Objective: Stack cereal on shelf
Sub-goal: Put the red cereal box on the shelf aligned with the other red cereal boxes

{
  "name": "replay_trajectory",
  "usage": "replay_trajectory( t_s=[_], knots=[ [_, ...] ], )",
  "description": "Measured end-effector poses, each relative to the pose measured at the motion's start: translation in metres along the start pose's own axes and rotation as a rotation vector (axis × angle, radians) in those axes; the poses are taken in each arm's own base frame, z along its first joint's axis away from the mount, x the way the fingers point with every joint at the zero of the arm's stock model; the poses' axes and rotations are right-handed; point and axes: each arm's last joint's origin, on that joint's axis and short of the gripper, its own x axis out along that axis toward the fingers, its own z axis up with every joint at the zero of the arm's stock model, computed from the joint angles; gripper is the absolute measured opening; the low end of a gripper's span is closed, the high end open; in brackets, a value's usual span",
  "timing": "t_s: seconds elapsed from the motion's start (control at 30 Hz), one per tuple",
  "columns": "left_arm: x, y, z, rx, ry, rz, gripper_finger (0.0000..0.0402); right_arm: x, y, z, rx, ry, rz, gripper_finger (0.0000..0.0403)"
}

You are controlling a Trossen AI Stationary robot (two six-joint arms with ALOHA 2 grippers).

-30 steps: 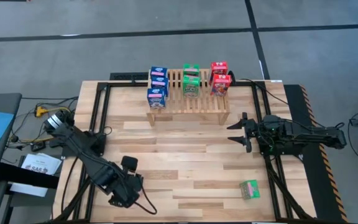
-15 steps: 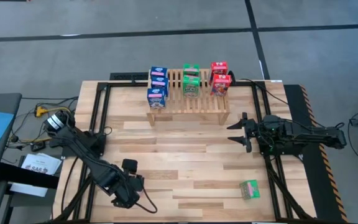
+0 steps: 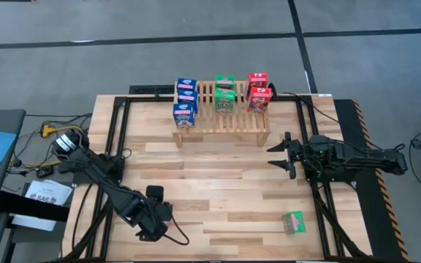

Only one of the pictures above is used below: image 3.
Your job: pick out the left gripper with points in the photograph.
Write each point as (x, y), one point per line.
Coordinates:
(154, 223)

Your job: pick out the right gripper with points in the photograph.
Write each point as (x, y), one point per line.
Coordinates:
(295, 157)

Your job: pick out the red Froot Loops cereal box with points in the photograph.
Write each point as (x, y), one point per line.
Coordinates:
(257, 78)
(259, 99)

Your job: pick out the green Apple Jacks cereal box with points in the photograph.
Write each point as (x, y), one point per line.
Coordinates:
(225, 101)
(293, 223)
(225, 81)

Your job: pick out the blue Frosted Flakes cereal box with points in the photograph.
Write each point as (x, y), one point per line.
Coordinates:
(186, 84)
(188, 96)
(183, 116)

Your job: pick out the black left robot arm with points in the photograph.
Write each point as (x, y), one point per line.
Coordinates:
(101, 179)

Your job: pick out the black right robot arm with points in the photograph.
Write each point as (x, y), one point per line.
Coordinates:
(371, 159)

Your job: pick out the wooden slatted shelf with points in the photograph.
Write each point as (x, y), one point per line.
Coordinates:
(228, 126)

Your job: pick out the black hazard-striped panel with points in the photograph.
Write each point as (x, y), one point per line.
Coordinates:
(353, 120)

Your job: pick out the printed white paper sheet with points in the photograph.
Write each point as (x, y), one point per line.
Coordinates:
(48, 191)

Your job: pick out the black power adapter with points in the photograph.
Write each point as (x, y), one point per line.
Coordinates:
(45, 171)

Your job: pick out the plain white paper sheet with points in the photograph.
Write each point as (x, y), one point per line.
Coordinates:
(31, 222)

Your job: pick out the black ribbed strip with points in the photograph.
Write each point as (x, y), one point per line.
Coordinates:
(148, 90)

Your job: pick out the black support beam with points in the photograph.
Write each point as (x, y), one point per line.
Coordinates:
(20, 206)

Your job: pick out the yellow power plug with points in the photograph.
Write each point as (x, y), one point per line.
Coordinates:
(48, 130)

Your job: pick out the grey side table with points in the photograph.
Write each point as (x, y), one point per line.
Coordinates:
(13, 120)

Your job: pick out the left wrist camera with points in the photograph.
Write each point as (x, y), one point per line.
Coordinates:
(155, 192)

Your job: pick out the black metal rig frame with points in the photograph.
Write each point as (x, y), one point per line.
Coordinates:
(141, 98)

